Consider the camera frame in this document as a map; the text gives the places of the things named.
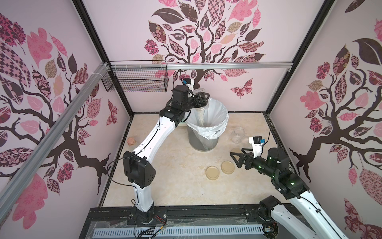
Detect glass jar tan lid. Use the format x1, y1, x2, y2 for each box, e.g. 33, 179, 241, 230
231, 127, 245, 144
194, 88, 208, 98

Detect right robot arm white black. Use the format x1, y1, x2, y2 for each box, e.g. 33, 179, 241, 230
230, 147, 346, 239

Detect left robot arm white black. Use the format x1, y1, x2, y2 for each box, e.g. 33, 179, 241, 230
120, 85, 210, 224

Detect white trash bag liner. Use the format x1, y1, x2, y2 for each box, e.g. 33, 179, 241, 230
186, 98, 229, 140

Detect small jar pink lid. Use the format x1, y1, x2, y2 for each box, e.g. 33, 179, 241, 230
126, 137, 136, 146

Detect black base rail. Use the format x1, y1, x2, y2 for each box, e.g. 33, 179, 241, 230
79, 203, 338, 239

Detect black wire basket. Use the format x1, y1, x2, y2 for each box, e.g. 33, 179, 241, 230
102, 60, 169, 93

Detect white slotted cable duct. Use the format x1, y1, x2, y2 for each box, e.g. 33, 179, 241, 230
91, 225, 265, 239

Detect aluminium rail back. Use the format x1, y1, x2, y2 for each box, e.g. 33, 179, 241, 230
111, 62, 293, 70

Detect aluminium rail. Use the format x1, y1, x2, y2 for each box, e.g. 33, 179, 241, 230
1, 63, 110, 221
111, 62, 293, 70

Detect aluminium rail left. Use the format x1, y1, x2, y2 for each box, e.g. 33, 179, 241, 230
1, 63, 110, 221

